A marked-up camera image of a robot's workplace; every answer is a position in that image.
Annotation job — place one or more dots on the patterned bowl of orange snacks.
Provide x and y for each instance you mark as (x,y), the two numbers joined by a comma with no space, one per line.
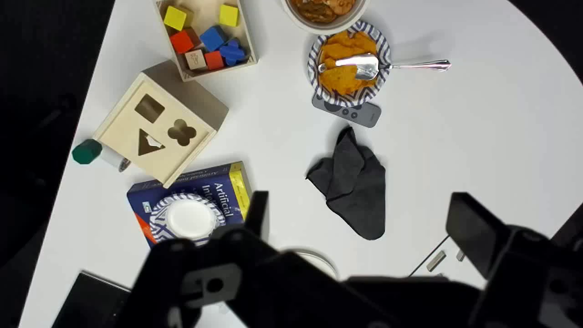
(349,69)

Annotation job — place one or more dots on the blue wooden block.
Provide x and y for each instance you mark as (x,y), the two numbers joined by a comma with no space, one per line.
(214,38)

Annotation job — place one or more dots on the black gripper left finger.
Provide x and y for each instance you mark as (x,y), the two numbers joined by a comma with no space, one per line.
(257,212)

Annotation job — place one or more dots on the grey remote control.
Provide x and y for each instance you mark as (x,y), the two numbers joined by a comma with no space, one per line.
(363,116)

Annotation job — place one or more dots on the dark grey cloth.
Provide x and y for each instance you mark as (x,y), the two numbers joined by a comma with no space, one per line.
(354,185)

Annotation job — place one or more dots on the white bowl of crackers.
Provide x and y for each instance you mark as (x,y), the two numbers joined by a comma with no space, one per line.
(325,18)

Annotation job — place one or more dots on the wooden shape sorter box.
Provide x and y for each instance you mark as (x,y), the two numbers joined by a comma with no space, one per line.
(163,123)

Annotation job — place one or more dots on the open wooden block tray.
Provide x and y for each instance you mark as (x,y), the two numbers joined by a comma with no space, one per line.
(236,52)

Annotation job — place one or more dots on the red wooden block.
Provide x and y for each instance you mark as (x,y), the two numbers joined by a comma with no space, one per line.
(183,43)

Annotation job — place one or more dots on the yellow green wooden block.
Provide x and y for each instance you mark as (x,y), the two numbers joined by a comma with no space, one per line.
(228,16)

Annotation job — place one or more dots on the blue and yellow book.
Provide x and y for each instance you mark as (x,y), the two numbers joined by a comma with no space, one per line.
(223,185)

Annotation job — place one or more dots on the green capped marker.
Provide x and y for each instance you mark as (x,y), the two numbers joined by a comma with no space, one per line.
(92,151)

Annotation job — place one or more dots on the small white patterned bowl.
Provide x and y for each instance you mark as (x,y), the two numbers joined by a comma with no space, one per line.
(185,216)

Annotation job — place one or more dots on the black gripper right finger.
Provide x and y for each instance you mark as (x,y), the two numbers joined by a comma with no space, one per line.
(478,233)

